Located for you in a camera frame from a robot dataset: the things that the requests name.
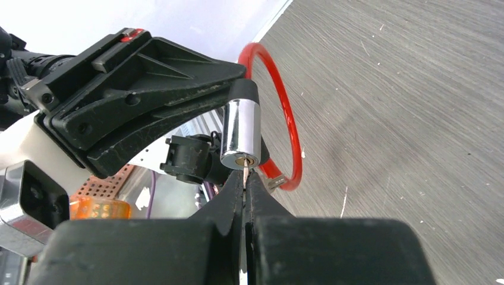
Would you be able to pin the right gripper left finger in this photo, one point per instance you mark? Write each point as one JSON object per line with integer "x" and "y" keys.
{"x": 201, "y": 249}

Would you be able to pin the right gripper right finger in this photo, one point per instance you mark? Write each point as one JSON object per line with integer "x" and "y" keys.
{"x": 284, "y": 249}

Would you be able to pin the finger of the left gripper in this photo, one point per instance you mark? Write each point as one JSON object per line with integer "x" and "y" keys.
{"x": 115, "y": 150}

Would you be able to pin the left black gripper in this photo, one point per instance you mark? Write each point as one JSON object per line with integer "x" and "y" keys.
{"x": 121, "y": 77}

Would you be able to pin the red cable lock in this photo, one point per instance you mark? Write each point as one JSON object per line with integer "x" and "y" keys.
{"x": 241, "y": 147}

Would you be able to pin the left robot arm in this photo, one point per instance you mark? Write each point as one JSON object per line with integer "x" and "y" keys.
{"x": 107, "y": 104}

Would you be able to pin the orange plastic basket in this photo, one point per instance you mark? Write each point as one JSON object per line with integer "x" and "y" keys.
{"x": 109, "y": 187}

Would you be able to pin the orange drink bottle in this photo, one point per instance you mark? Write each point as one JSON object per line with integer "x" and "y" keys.
{"x": 87, "y": 207}

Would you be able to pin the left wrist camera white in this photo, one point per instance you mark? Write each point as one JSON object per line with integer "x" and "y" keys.
{"x": 32, "y": 206}

